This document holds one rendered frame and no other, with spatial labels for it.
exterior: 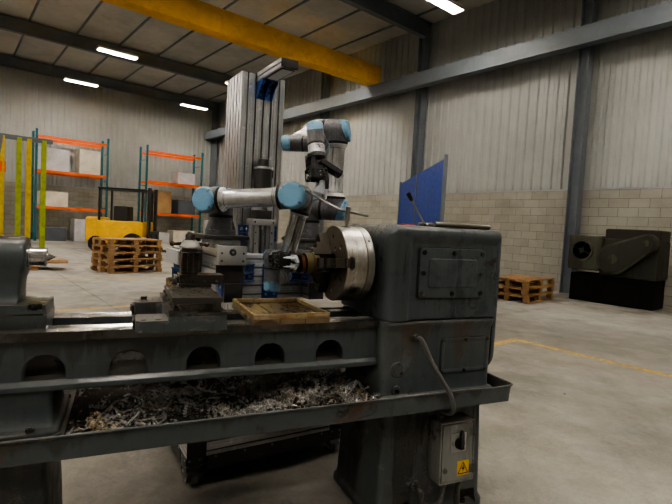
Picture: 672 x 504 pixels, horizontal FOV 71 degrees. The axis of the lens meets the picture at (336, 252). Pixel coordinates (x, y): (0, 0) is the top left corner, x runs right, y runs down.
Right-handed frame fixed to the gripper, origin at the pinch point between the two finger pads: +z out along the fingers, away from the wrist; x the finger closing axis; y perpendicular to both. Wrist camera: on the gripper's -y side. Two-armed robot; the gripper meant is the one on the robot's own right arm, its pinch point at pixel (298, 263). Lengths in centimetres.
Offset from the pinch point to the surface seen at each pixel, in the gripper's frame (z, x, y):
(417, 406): 26, -53, -43
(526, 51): -708, 462, -799
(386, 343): 16.8, -29.9, -32.7
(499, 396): 26, -53, -85
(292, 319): 14.6, -19.6, 6.4
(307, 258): 0.3, 2.0, -3.5
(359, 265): 12.3, 0.7, -21.0
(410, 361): 17, -38, -45
